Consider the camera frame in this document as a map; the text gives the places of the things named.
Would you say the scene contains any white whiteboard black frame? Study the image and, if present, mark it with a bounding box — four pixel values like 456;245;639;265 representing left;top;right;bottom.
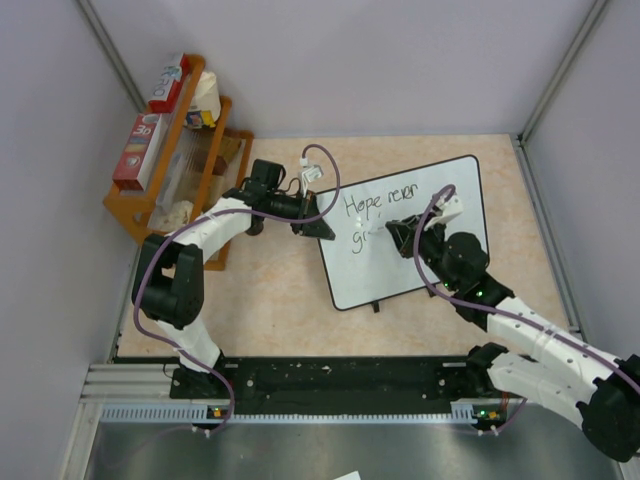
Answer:
319;155;488;311

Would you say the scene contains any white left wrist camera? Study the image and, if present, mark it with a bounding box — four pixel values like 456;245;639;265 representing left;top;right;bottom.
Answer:
297;156;324;196

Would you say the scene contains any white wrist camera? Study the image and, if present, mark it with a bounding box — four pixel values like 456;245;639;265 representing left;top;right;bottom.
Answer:
297;156;324;196
425;193;464;229

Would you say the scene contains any upper red white box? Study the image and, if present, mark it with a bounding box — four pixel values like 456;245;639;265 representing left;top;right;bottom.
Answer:
148;53;190;114

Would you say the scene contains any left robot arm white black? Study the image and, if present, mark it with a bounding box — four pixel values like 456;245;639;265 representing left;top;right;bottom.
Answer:
132;158;336;397

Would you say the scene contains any grey slotted cable duct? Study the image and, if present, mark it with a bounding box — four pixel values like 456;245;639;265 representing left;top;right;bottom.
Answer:
99;398;506;426

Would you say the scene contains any orange wooden shelf rack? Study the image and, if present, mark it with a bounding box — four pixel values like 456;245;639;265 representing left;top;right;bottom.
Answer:
103;54;254;244

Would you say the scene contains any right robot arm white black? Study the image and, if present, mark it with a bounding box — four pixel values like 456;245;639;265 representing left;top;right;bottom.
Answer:
385;216;639;462

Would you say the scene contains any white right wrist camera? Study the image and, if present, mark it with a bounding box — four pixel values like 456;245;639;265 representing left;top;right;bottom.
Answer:
425;193;464;229

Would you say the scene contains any lower red foil box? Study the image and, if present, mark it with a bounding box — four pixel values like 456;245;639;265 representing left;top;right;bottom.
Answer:
112;113;166;192

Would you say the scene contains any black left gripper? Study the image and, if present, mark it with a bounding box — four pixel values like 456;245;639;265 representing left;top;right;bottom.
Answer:
267;190;333;241

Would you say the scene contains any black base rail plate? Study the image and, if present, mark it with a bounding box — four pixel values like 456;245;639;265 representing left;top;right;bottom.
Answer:
170;356;502;415

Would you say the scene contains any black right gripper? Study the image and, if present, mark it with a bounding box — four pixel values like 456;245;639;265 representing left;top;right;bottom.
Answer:
388;211;460;292

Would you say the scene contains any white paper sheet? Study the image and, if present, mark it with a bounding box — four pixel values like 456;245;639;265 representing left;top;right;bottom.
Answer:
334;471;361;480

